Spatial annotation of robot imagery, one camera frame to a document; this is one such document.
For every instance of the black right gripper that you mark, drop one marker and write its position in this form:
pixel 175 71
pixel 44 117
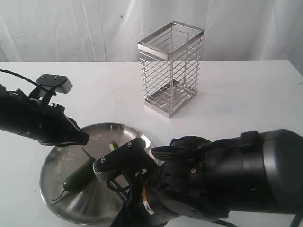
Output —
pixel 166 193

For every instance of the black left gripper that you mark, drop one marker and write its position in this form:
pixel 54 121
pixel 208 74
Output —
pixel 46 124

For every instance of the green chili pepper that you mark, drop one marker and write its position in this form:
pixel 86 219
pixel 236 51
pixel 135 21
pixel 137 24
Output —
pixel 79 179

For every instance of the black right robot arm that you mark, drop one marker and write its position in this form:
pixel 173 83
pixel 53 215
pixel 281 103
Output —
pixel 206 180

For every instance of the round steel plate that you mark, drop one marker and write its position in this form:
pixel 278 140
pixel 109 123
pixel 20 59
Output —
pixel 95 203

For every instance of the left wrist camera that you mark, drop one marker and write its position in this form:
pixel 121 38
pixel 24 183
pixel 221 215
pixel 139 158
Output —
pixel 61 83

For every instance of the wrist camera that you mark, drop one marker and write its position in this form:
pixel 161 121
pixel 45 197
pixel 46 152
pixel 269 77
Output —
pixel 126 160
pixel 61 83

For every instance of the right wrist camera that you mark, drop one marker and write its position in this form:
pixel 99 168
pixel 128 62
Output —
pixel 126 160

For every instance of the wire mesh utensil holder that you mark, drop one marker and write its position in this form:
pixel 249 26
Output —
pixel 170 64

